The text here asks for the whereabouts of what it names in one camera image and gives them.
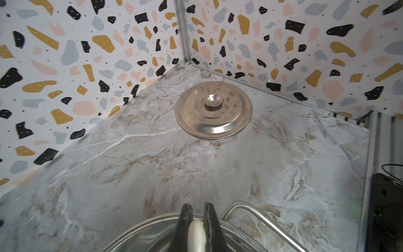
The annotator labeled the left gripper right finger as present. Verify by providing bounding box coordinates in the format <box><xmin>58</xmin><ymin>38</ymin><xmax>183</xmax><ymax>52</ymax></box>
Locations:
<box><xmin>203</xmin><ymin>202</ymin><xmax>228</xmax><ymax>252</ymax></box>

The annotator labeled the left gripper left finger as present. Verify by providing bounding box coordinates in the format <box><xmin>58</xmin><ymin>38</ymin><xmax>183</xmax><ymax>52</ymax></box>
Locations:
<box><xmin>168</xmin><ymin>203</ymin><xmax>193</xmax><ymax>252</ymax></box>

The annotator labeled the stainless steel pot lid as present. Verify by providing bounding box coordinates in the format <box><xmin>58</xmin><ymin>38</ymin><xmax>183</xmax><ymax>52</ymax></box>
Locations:
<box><xmin>175</xmin><ymin>81</ymin><xmax>253</xmax><ymax>140</ymax></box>

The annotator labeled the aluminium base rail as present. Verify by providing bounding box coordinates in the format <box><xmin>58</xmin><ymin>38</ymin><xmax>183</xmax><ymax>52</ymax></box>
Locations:
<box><xmin>356</xmin><ymin>111</ymin><xmax>403</xmax><ymax>252</ymax></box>

